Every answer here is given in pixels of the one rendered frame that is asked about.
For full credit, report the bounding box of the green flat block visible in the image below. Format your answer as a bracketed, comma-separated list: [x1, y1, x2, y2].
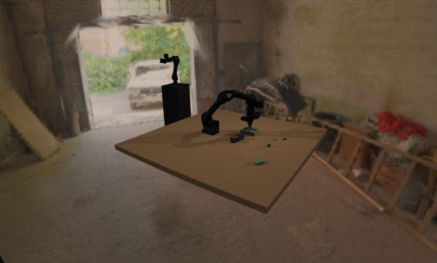
[253, 159, 265, 165]

